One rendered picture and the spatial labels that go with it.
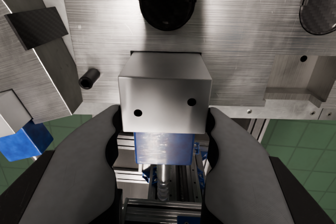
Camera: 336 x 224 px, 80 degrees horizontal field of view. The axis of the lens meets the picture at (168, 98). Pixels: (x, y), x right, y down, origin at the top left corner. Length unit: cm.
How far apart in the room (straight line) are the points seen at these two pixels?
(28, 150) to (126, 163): 96
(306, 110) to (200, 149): 82
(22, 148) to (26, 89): 7
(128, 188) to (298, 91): 123
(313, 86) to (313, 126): 134
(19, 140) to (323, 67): 30
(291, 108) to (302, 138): 127
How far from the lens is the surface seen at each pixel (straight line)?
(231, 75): 17
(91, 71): 16
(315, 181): 195
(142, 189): 135
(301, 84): 23
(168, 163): 16
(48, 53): 24
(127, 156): 117
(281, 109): 32
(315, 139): 164
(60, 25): 26
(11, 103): 25
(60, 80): 24
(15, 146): 28
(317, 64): 23
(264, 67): 17
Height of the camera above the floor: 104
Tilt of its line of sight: 62 degrees down
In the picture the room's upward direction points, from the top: 180 degrees counter-clockwise
